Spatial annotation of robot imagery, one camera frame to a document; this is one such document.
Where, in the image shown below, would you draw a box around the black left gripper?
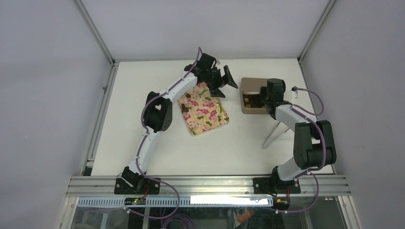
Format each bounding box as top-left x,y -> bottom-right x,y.
203,65 -> 237,98

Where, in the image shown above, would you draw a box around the gold box lid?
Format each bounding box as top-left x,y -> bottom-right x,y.
240,77 -> 267,95

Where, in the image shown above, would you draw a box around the silver metal tongs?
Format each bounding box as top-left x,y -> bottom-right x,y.
262,122 -> 290,150

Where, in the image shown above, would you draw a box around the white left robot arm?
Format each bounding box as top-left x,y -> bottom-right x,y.
120,53 -> 238,194

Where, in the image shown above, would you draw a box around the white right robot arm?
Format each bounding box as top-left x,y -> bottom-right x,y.
254,78 -> 337,194

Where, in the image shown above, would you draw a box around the gold chocolate box with dividers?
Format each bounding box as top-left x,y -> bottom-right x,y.
240,91 -> 268,115

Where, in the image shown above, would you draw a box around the floral rectangular tray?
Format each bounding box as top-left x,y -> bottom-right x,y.
178,83 -> 230,136

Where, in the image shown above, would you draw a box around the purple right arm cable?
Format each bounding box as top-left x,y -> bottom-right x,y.
269,86 -> 327,213

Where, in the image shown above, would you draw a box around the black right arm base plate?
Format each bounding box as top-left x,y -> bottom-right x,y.
253,177 -> 301,195

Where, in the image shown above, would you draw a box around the aluminium mounting rail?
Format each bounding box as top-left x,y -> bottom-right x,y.
66,174 -> 352,197

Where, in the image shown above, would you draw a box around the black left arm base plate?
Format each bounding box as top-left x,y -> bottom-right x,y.
114,177 -> 160,195

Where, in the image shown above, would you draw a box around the white slotted cable duct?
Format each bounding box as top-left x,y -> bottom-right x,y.
77,195 -> 273,208

